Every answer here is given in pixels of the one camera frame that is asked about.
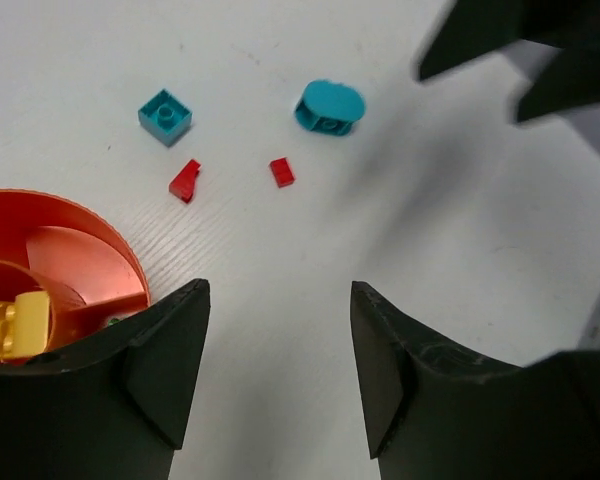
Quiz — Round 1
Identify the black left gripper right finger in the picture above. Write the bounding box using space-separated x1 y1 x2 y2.
350 281 600 479

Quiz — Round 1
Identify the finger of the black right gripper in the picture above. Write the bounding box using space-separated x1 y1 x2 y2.
417 0 525 80
515 48 600 123

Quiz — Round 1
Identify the small red lego tile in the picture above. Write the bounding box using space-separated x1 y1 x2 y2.
269 157 295 188

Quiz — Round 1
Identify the red slope lego piece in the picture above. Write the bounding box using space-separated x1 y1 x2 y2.
169 159 201 204

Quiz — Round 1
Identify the orange round divided container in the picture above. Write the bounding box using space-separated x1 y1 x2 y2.
0 189 151 351

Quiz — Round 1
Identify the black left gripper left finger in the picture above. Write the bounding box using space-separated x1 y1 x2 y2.
0 279 210 479

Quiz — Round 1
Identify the teal rounded lego brick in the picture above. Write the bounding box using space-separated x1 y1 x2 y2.
294 80 366 137

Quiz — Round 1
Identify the teal square lego brick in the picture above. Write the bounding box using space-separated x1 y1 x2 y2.
138 89 192 147

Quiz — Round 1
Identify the yellow 2x3 lego brick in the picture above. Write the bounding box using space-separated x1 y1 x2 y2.
0 291 51 362

